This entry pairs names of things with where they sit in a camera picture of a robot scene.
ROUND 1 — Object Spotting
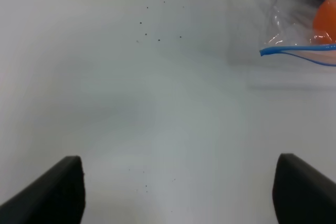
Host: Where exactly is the clear blue-zip plastic bag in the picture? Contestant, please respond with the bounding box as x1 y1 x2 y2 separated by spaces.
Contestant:
259 0 335 67

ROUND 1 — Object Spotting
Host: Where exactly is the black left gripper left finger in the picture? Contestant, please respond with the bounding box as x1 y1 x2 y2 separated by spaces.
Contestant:
1 156 86 223

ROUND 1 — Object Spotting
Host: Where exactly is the orange fruit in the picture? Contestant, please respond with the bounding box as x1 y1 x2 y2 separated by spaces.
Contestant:
312 0 335 45

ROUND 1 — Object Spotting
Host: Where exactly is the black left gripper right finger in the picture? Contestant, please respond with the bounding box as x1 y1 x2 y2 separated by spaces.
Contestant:
272 153 335 223

